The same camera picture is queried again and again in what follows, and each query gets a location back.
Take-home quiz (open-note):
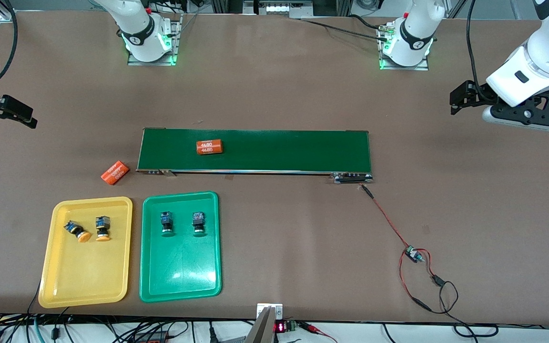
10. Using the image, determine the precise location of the orange cylinder white 4680 print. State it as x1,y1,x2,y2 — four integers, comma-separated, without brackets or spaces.
196,139,224,155
101,161,131,186

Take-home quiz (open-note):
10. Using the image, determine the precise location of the yellow push button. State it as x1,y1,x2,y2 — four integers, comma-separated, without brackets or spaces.
95,216,112,242
64,221,92,243

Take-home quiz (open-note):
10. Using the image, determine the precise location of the small speed controller board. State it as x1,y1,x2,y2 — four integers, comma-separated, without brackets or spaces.
405,245,426,264

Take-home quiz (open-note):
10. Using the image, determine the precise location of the yellow plastic tray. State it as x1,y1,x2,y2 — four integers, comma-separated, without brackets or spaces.
38,196,133,309

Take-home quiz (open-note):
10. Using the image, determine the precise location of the green conveyor belt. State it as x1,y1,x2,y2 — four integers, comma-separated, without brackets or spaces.
136,128,374,185

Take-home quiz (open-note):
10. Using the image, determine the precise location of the metal rack with white lights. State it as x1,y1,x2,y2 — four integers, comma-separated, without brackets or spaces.
210,0,354,20

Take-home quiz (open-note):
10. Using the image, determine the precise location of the green plastic tray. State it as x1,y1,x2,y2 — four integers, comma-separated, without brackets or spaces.
139,191,222,303

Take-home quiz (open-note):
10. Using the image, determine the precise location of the black orange power adapter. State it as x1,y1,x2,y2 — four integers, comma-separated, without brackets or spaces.
134,331,168,343

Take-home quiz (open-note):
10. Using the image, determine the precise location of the red alligator clip lead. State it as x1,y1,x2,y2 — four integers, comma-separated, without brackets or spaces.
298,322,338,343

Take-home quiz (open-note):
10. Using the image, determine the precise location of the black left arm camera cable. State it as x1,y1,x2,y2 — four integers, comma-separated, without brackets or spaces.
467,0,492,98

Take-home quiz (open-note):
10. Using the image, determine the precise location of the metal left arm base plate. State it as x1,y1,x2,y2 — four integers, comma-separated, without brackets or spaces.
378,21,430,71

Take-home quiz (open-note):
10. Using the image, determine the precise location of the red black conveyor wire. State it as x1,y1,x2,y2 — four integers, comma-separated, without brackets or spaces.
360,184,499,338

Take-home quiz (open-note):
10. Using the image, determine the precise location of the thin black power cable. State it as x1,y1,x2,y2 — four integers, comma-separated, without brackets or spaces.
298,14,392,42

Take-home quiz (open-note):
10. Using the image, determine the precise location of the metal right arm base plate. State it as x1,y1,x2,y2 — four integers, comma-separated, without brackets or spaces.
128,14,182,66

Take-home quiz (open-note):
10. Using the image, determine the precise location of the grey metal camera mount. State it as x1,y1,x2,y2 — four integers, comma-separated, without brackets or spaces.
246,303,284,343

